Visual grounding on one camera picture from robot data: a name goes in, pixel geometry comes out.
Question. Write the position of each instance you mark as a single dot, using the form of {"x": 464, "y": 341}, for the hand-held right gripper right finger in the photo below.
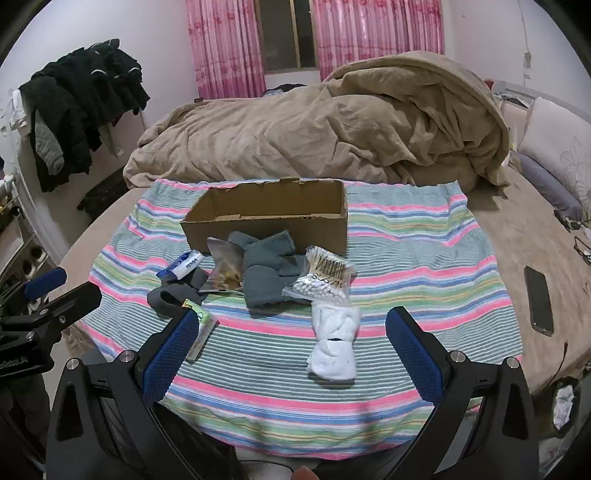
{"x": 415, "y": 357}

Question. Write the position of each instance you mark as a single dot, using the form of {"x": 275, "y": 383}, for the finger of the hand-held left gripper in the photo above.
{"x": 46, "y": 280}
{"x": 76, "y": 297}

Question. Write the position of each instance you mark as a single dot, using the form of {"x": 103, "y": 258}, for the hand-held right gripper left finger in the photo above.
{"x": 166, "y": 357}

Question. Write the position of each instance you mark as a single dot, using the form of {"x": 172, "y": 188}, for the green packet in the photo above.
{"x": 205, "y": 330}

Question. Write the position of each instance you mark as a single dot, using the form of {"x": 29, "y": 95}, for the dark grey sock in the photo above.
{"x": 159, "y": 300}

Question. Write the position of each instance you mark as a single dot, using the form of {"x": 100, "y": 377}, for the white socks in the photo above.
{"x": 334, "y": 339}

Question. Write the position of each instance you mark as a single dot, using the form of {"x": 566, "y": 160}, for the blue white tissue pack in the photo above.
{"x": 181, "y": 267}

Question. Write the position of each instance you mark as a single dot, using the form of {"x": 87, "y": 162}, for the clear snack bag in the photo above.
{"x": 226, "y": 267}

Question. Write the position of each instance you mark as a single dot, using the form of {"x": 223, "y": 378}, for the cotton swab bag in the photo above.
{"x": 323, "y": 279}

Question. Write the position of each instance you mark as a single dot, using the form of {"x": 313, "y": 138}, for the grey-blue cloth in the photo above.
{"x": 265, "y": 272}

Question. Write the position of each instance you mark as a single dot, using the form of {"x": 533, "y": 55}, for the brown cardboard box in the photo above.
{"x": 265, "y": 221}

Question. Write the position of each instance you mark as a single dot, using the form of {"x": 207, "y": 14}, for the cluttered shelf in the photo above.
{"x": 18, "y": 249}

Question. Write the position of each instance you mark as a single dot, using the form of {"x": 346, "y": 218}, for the dark suitcase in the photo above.
{"x": 104, "y": 196}

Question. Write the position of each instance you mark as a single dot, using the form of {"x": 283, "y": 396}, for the striped cloth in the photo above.
{"x": 277, "y": 369}

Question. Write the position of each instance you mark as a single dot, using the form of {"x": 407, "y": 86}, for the grey quilted garment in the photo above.
{"x": 46, "y": 147}

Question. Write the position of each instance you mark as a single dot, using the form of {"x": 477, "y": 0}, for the black smartphone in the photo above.
{"x": 539, "y": 300}

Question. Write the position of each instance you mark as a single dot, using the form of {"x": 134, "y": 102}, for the trash bin with tissue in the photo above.
{"x": 564, "y": 406}

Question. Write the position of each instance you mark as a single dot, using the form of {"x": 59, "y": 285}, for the pile of black clothes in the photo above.
{"x": 78, "y": 101}

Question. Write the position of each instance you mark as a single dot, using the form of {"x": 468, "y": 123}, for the eyeglasses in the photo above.
{"x": 582, "y": 249}

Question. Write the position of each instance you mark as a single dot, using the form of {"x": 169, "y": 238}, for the grey pillow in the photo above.
{"x": 549, "y": 187}

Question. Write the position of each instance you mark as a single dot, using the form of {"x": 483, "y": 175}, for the beige blanket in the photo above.
{"x": 323, "y": 129}

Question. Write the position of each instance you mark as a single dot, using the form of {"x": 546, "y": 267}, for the white floral pillow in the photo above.
{"x": 561, "y": 143}

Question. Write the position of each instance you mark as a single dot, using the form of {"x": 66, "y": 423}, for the white bed headboard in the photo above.
{"x": 517, "y": 90}

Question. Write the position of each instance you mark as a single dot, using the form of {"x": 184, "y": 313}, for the pink curtain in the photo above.
{"x": 374, "y": 32}
{"x": 221, "y": 46}

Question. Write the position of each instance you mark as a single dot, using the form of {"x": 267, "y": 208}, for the window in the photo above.
{"x": 286, "y": 32}

